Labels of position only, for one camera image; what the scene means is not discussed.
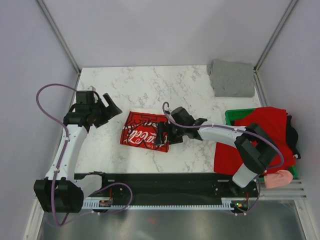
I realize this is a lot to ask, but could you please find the white red printed t shirt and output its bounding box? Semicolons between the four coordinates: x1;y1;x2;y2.
119;111;169;153

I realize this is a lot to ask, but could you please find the white slotted cable duct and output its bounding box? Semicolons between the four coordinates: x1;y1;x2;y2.
81;197;234;211

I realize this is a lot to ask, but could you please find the aluminium frame post right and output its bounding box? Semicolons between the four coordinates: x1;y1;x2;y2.
254;0;300;73

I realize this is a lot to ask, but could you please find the aluminium frame post left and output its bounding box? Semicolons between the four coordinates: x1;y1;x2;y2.
34;0;82;75

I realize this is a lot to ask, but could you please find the folded grey t shirt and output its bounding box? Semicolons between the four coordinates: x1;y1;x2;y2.
206;59;255;98

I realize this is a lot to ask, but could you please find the green plastic bin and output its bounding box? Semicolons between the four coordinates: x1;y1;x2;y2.
224;108;298;182

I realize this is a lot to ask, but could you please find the black t shirt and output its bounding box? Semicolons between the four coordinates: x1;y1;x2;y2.
285;115;301;159

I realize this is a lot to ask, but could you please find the aluminium frame post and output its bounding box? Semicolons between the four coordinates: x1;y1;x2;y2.
254;0;300;73
34;0;82;75

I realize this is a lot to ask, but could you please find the aluminium front rail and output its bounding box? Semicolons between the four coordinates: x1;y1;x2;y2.
259;179;307;201

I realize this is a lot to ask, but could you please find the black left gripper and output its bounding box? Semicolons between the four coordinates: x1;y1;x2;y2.
89;94;122;129

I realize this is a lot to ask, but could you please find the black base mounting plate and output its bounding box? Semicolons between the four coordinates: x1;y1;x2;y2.
91;171;258;205

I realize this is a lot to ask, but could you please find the pink t shirt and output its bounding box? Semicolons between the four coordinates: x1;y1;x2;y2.
263;170;293;189

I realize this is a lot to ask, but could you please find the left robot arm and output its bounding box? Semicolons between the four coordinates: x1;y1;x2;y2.
33;90;122;213

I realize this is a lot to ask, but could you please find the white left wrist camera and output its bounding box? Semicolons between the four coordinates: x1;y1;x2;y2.
86;85;97;93

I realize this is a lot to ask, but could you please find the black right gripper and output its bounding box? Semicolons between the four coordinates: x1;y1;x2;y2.
154;121;186;146

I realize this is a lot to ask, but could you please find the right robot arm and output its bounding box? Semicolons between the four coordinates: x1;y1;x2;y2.
154;102;284;197

